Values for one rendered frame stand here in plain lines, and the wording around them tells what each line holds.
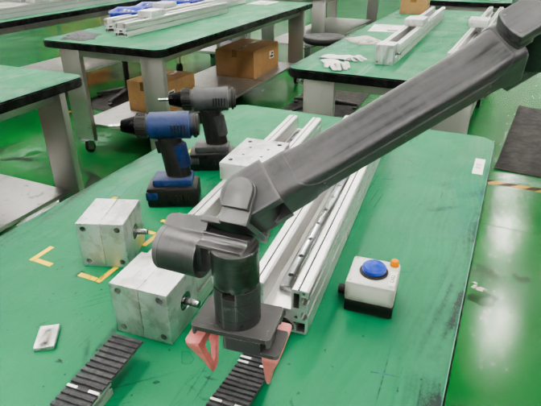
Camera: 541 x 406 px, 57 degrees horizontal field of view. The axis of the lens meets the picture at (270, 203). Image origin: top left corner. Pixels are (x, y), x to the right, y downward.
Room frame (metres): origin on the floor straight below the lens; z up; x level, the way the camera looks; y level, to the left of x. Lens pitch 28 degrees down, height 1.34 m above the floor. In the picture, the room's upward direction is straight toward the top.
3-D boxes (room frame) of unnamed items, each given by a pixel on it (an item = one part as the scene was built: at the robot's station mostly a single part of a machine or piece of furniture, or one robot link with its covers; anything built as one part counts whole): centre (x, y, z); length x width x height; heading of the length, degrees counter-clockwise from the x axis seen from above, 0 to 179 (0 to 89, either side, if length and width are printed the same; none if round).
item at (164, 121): (1.06, 0.26, 0.89); 0.20 x 0.08 x 0.22; 92
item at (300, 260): (0.99, -0.15, 0.82); 0.80 x 0.10 x 0.09; 160
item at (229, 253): (0.49, 0.05, 1.00); 0.07 x 0.06 x 0.07; 67
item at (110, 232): (0.84, 0.30, 0.83); 0.11 x 0.10 x 0.10; 85
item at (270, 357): (0.47, 0.02, 0.87); 0.07 x 0.07 x 0.09; 73
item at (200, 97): (1.26, 0.19, 0.89); 0.20 x 0.08 x 0.22; 93
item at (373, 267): (0.68, -0.17, 0.84); 0.04 x 0.04 x 0.02
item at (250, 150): (1.06, 0.03, 0.87); 0.16 x 0.11 x 0.07; 160
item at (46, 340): (0.59, 0.35, 0.78); 0.05 x 0.03 x 0.01; 10
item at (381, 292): (0.69, -0.16, 0.81); 0.10 x 0.08 x 0.06; 70
